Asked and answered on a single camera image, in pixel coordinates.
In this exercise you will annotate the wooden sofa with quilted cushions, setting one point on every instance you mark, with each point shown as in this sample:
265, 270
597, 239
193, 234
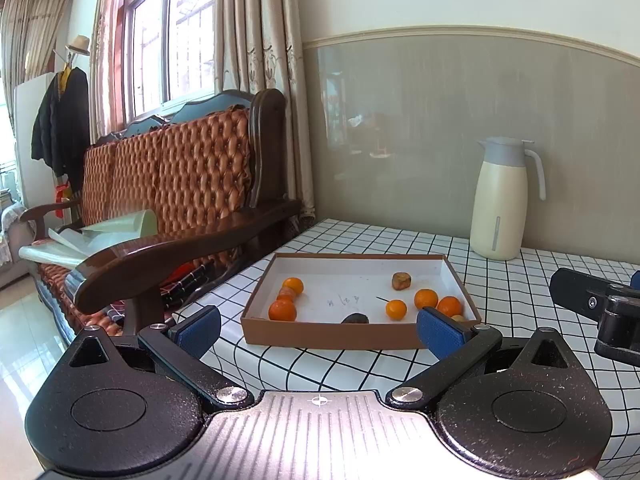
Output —
190, 160

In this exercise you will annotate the window with brown frame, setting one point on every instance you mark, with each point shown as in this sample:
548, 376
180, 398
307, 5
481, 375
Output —
170, 35

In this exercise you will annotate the cream thermos jug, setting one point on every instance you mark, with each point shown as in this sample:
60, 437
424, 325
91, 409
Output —
497, 205

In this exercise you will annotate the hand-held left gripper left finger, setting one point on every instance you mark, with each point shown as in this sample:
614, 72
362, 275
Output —
199, 332

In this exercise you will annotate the orange-brown fruit chunk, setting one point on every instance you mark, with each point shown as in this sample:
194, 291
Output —
401, 281

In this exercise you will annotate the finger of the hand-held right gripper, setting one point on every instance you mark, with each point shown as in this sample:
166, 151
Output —
636, 280
570, 287

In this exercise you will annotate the white refrigerator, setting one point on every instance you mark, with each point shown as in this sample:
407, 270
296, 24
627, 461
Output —
27, 125

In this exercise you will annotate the straw hat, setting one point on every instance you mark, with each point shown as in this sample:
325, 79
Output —
79, 45

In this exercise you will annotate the checked white tablecloth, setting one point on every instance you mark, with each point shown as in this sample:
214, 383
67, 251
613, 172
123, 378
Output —
525, 300

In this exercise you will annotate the orange mandarin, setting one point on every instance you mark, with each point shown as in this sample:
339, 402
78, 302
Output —
282, 311
426, 298
395, 309
449, 306
293, 285
284, 295

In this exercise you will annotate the pale green rolled sheet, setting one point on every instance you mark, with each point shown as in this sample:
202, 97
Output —
100, 235

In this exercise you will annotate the brown cardboard box tray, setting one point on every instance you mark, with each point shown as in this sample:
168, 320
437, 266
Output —
350, 280

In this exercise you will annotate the red bag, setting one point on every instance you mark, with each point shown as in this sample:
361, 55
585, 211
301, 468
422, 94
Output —
62, 200

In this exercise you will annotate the chair with white lace cover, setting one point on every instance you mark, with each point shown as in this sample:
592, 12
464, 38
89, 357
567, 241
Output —
12, 240

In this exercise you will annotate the black jacket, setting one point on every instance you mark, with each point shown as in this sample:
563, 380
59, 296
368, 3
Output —
57, 125

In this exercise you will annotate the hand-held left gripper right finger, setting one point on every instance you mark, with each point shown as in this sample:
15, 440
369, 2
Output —
440, 331

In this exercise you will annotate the dark avocado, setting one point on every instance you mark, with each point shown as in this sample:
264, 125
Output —
356, 318

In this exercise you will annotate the plaid cloth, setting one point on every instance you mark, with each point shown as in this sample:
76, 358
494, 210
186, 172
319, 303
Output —
192, 282

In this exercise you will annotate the beige patterned curtain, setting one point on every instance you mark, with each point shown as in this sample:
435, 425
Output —
260, 60

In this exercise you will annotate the red cloth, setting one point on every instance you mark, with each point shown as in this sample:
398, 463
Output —
182, 269

